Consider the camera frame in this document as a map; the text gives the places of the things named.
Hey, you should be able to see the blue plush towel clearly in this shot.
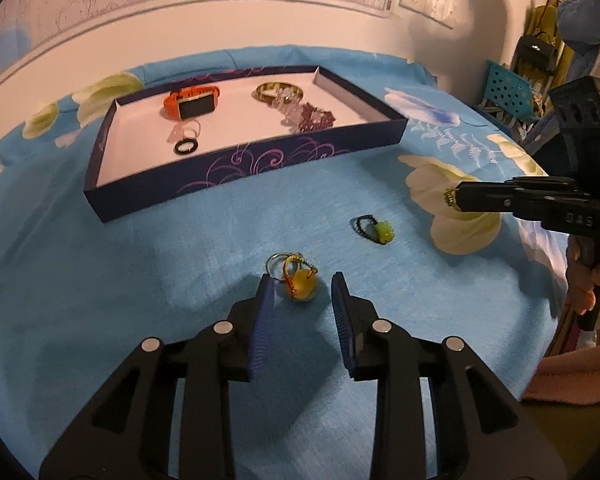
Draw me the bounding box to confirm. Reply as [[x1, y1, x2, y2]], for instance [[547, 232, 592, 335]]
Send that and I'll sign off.
[[557, 0, 600, 81]]

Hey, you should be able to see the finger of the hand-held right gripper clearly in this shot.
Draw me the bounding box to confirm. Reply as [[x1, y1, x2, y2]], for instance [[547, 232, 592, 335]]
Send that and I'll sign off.
[[457, 194, 600, 235], [455, 176, 583, 201]]

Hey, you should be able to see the green gold bangle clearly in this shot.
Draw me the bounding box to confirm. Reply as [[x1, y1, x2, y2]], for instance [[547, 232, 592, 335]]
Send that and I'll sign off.
[[254, 80, 303, 106]]

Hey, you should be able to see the teal plastic crate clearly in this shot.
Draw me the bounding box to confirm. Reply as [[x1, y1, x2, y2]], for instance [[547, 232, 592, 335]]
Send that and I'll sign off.
[[482, 59, 536, 121]]

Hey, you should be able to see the orange smart watch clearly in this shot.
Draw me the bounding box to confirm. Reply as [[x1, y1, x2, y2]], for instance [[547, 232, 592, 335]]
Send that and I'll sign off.
[[162, 85, 222, 121]]

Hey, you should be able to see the clear crystal bracelet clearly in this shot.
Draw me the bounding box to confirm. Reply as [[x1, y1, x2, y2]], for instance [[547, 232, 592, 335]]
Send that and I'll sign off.
[[272, 91, 306, 128]]

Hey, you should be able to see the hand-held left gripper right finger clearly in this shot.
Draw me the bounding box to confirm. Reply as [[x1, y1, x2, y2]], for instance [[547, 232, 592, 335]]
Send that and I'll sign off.
[[331, 272, 566, 480]]

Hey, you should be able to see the dark blue patterned box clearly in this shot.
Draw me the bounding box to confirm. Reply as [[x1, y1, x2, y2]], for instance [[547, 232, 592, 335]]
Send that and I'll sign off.
[[83, 65, 410, 223]]

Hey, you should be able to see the black bag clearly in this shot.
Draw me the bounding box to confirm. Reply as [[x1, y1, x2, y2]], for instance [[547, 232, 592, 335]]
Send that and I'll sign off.
[[515, 34, 558, 73]]

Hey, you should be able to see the purple bead bracelet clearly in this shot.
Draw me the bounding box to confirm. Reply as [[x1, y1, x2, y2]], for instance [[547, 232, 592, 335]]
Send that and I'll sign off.
[[300, 102, 337, 133]]

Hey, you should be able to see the pale pink ring charm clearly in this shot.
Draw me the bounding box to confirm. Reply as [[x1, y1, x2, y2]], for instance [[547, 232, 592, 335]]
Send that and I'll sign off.
[[169, 120, 202, 143]]

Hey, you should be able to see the black hair tie yellow flower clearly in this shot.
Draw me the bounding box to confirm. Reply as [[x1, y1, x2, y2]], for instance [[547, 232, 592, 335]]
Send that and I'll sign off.
[[352, 215, 396, 245]]

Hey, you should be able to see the person's right hand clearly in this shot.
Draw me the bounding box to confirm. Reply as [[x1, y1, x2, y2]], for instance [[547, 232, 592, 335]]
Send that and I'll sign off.
[[562, 235, 600, 346]]

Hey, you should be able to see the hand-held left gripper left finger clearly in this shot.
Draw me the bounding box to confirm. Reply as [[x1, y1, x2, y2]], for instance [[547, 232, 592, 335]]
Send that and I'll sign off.
[[39, 274, 277, 480]]

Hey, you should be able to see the key ring with yellow pendant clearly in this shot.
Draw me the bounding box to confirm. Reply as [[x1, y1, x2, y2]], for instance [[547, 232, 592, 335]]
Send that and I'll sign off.
[[265, 252, 322, 302]]

